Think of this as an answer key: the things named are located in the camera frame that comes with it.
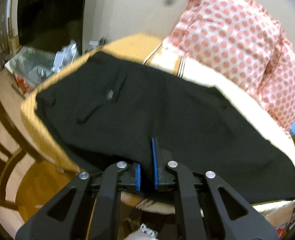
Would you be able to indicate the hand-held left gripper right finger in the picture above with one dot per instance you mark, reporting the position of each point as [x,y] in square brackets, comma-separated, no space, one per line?
[154,162]

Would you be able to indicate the striped cream cloth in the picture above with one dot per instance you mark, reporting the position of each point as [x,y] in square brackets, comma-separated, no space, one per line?
[166,60]

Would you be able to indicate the silver foil packets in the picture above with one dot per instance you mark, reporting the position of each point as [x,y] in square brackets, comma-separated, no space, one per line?
[65,55]

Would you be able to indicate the wooden chair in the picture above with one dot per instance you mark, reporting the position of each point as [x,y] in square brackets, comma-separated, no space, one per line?
[5,160]

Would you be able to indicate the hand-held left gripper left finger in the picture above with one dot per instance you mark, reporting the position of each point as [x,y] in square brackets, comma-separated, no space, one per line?
[138,177]

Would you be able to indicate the pink polka dot pillow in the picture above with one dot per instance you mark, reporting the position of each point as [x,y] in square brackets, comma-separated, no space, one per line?
[240,45]

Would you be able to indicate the black television screen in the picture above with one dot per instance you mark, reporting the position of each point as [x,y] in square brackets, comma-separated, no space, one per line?
[50,17]

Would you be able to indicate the clear plastic packaging clutter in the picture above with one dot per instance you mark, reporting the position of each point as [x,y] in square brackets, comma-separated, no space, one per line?
[25,65]

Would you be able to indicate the black pants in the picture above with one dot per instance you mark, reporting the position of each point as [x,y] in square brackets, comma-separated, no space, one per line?
[162,120]

